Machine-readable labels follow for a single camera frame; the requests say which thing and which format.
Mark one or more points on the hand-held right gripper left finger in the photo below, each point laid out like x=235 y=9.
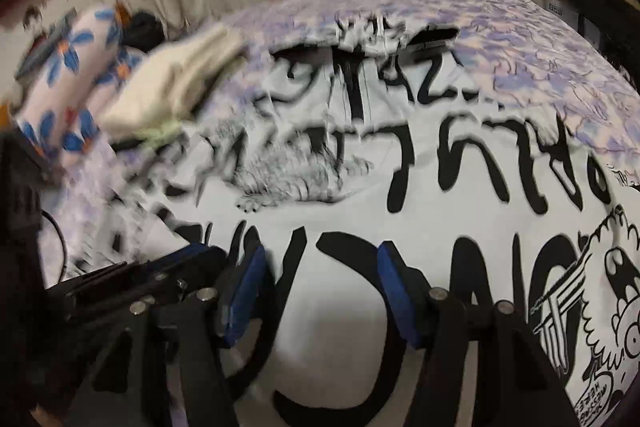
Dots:
x=245 y=297

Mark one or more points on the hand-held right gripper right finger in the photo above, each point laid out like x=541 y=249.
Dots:
x=400 y=302

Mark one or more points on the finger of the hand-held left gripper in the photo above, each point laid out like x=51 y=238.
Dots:
x=190 y=259
x=105 y=284

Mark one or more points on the white black printed jacket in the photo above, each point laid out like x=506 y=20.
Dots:
x=375 y=217

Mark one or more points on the grey clothes pile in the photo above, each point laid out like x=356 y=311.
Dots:
x=47 y=44

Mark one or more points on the pale green cloth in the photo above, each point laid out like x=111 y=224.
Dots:
x=160 y=131

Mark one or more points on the blue flower print quilt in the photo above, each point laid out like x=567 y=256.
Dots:
x=75 y=107

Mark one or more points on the cream folded cloth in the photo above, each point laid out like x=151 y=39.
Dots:
x=175 y=77

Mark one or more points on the black bundled cloth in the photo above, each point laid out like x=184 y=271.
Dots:
x=145 y=29

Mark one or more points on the purple floral bedsheet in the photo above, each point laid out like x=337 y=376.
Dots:
x=525 y=37

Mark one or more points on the black box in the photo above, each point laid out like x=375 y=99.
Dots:
x=600 y=12

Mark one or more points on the orange wooden bed frame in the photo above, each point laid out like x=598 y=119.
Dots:
x=5 y=116

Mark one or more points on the cartoon wall sticker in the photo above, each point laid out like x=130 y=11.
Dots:
x=32 y=17

